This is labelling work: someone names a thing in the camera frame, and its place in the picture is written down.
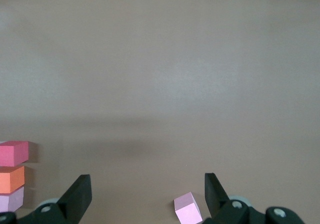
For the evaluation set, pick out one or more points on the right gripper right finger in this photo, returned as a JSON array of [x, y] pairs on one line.
[[215, 199]]

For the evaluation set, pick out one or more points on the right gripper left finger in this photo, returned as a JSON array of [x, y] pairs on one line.
[[75, 199]]

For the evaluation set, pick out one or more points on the pink foam cube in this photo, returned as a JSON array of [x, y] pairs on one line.
[[10, 200], [187, 210]]

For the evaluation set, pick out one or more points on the orange foam cube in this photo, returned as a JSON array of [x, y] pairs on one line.
[[11, 180]]

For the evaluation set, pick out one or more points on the red foam cube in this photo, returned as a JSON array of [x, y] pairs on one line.
[[12, 154]]

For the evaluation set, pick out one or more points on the brown table mat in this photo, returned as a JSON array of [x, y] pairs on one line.
[[160, 59]]

